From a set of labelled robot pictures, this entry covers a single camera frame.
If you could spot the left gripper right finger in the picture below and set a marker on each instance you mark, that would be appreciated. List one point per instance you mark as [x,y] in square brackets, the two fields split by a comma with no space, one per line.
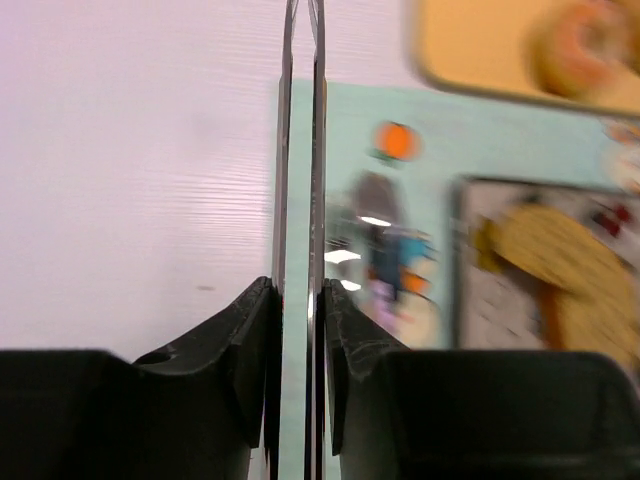
[398,413]

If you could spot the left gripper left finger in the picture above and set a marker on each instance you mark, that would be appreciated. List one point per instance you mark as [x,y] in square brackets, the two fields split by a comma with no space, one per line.
[191,409]

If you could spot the herb bread slice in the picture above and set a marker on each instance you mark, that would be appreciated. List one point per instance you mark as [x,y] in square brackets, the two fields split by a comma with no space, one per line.
[588,295]

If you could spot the metal food tongs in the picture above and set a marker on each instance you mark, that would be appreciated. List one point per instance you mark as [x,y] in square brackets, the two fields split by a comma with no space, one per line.
[315,376]

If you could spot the small round bread slice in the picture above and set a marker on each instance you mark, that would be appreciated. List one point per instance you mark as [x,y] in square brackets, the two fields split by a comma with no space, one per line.
[485,239]

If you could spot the floral square plate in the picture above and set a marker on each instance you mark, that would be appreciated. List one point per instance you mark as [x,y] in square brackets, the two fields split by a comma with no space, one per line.
[504,311]

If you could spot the mint cartoon placemat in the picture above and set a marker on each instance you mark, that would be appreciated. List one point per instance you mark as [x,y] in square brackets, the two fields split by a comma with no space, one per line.
[427,142]

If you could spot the yellow plastic tray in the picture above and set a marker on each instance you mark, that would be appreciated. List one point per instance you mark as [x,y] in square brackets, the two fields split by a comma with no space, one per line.
[482,48]

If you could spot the glazed bagel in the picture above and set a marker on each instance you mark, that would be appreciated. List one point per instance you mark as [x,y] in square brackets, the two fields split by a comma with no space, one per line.
[584,46]

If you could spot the pink handled spoon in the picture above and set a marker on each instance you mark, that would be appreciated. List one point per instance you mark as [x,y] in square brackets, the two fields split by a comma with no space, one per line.
[375,214]

